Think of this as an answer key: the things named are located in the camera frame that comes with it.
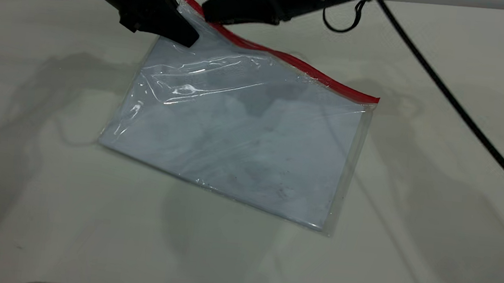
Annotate thin black looped cable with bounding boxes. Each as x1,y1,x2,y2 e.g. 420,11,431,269
321,0,371,36

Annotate clear plastic zip bag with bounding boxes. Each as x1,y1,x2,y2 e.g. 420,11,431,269
91,0,389,241

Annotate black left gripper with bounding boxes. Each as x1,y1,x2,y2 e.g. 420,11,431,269
115,0,203,48

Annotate white paper sheets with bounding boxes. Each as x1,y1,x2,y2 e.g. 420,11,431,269
93,31,372,236

